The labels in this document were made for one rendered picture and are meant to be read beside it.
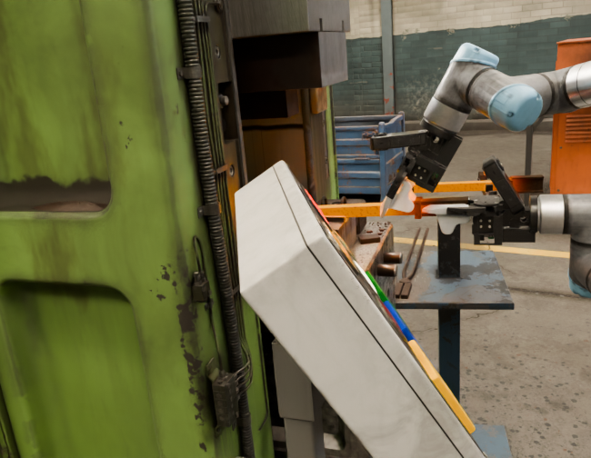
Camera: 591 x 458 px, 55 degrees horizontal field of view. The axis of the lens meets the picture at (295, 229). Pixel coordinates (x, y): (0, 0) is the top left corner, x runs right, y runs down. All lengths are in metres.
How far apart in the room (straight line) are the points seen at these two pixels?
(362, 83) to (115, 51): 8.60
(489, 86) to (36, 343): 0.93
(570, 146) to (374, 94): 5.12
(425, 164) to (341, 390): 0.70
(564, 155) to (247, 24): 3.83
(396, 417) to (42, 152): 0.73
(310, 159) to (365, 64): 7.91
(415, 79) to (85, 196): 8.26
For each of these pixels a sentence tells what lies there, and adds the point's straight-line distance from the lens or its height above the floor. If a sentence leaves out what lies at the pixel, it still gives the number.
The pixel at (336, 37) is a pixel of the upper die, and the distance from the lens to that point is 1.16.
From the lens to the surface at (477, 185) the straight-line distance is 1.64.
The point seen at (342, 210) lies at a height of 1.01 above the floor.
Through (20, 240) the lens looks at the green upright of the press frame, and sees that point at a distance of 1.03.
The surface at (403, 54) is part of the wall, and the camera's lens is 9.11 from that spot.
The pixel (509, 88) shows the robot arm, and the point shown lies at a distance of 1.03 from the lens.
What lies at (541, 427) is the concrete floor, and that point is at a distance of 2.30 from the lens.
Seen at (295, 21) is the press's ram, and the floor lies 1.38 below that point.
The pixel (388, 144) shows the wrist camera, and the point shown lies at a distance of 1.14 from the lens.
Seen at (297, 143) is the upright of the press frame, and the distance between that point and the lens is 1.45.
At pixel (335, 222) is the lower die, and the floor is 0.99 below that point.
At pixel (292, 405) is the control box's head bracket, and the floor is 0.95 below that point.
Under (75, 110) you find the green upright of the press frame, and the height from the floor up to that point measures 1.28.
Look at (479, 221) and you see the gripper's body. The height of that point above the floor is 0.99.
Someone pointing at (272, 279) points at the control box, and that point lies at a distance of 0.44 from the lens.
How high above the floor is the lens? 1.33
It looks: 17 degrees down
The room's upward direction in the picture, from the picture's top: 5 degrees counter-clockwise
